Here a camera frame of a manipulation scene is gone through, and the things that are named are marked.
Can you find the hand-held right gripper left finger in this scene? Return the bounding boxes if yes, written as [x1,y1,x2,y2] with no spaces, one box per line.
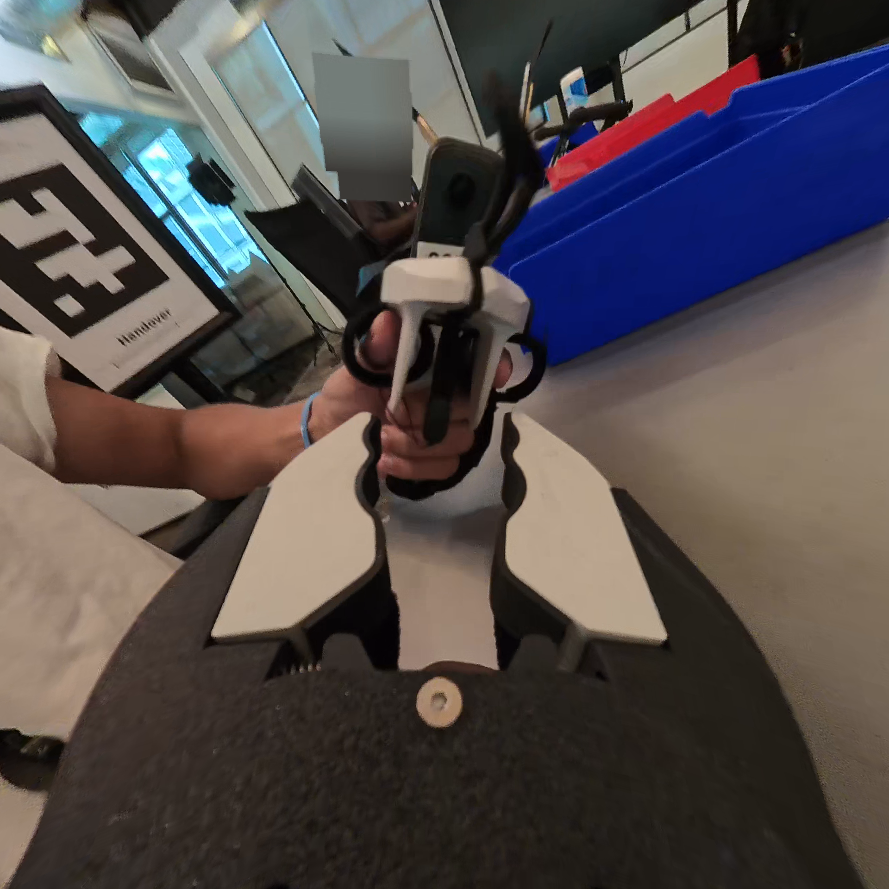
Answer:
[210,412,388,662]

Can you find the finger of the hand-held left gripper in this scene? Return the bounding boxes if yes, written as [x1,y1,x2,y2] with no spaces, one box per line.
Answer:
[381,258,482,419]
[476,267,533,412]

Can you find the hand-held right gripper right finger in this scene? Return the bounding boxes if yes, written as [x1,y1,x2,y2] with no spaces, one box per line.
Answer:
[495,412,669,672]

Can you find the black strap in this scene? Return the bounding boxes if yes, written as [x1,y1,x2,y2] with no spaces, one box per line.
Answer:
[464,69,547,308]

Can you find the blue plastic bin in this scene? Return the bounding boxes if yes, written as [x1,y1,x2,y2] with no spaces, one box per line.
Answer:
[495,45,889,368]

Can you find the person's left forearm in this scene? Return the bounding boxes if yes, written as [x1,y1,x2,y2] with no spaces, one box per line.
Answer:
[43,374,315,502]

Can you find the person's left hand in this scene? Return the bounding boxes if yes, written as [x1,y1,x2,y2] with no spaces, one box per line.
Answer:
[309,309,516,487]

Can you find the dark monitor screen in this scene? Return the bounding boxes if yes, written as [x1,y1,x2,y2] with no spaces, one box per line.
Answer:
[431,0,739,91]

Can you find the red plastic bin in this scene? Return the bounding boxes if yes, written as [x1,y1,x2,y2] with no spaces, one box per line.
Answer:
[545,54,763,193]

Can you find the person's white clothing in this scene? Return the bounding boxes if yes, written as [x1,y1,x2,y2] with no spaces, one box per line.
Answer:
[0,325,183,740]

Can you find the framed black-and-white tag sign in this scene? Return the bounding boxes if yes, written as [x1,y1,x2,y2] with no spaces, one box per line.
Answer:
[0,83,242,400]

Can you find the black camera on tripod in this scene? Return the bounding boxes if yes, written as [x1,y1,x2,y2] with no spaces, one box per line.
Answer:
[186,153,236,207]

